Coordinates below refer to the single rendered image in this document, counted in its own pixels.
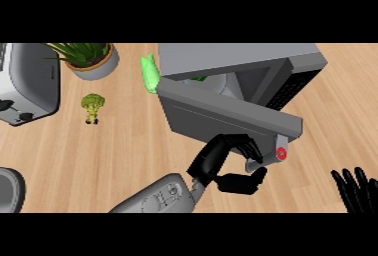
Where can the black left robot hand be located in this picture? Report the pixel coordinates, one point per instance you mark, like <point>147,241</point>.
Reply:
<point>211,160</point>

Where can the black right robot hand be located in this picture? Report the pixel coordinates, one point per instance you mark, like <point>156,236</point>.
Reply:
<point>358,195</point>

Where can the grey microwave door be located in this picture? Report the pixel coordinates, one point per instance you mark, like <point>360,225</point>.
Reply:
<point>215,115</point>

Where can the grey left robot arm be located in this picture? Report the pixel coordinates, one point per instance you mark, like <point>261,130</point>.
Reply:
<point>159,196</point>

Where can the white microwave turntable plate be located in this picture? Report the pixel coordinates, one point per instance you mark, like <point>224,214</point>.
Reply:
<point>215,85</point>

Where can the grey microwave body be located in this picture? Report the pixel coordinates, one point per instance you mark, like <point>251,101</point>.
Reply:
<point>230,58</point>

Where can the green broccoli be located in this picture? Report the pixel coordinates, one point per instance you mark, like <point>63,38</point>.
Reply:
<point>91,101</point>

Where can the potted green plant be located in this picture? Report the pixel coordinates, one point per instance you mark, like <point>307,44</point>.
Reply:
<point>90,60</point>

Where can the grey round appliance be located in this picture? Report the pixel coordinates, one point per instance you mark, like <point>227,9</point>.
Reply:
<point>9,191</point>

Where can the silver toaster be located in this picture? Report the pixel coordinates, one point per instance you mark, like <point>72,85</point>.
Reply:
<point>31,83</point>

